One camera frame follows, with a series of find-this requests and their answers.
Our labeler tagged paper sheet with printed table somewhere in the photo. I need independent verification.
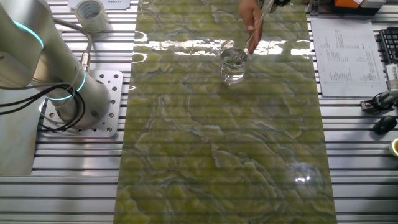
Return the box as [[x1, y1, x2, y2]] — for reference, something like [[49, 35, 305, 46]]
[[310, 18, 388, 98]]

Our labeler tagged black keyboard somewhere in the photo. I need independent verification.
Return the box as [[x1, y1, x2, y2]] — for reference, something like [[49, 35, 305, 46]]
[[378, 27, 398, 65]]

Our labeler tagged black base cable loop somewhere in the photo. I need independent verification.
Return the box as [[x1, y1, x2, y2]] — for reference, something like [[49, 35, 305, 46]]
[[0, 83, 87, 131]]

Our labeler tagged clear glass stirring rod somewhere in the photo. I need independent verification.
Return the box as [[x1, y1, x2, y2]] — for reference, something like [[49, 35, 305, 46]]
[[234, 0, 276, 63]]

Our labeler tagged grey metal bracket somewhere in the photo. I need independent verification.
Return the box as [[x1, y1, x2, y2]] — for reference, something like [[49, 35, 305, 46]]
[[307, 0, 322, 16]]

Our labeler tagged white tape roll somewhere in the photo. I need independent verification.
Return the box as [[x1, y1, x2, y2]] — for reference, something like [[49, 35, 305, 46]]
[[74, 0, 110, 34]]

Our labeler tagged silver ribbed camera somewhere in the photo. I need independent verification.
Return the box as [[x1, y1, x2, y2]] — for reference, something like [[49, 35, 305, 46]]
[[385, 63, 398, 91]]

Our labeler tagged metal camera clamp stand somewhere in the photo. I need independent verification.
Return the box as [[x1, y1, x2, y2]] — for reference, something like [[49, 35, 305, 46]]
[[360, 90, 398, 113]]

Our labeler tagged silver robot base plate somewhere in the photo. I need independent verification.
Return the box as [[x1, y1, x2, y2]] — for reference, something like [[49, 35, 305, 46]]
[[40, 70, 124, 139]]

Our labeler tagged grey base cable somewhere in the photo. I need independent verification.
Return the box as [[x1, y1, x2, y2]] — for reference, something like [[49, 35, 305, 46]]
[[52, 17, 94, 71]]

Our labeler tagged person's bare hand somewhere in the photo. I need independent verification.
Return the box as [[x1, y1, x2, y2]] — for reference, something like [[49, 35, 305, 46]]
[[238, 0, 265, 55]]

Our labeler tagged orange grey device box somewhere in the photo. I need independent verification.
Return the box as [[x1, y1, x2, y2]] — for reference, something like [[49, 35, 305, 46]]
[[331, 0, 386, 16]]

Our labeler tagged paper sheet with text lines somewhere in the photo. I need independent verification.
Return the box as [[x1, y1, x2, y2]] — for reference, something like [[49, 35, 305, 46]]
[[67, 0, 131, 10]]

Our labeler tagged black computer mouse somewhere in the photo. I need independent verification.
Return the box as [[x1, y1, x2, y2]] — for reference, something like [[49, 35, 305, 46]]
[[372, 115, 398, 136]]

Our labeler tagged yellowish tape roll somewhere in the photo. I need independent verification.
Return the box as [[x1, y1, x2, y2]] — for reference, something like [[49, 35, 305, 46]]
[[388, 138, 398, 158]]

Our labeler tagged glass beaker with water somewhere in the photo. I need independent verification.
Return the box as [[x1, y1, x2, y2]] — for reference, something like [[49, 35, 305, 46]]
[[218, 40, 250, 85]]

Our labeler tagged green marble pattern mat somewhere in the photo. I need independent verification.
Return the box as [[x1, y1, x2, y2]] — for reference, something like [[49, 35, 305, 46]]
[[113, 0, 338, 224]]

